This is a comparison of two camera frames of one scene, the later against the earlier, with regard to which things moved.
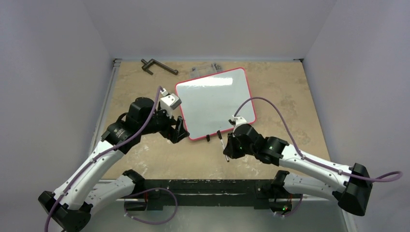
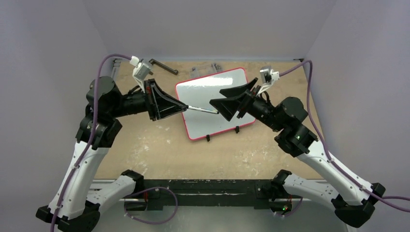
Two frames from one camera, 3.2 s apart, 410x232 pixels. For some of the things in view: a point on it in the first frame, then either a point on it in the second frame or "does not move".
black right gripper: (232, 146) -> (245, 103)
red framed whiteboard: (207, 103) does not move
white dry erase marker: (220, 137) -> (203, 109)
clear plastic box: (195, 72) does not move
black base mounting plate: (152, 195) does not move
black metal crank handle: (146, 66) does not move
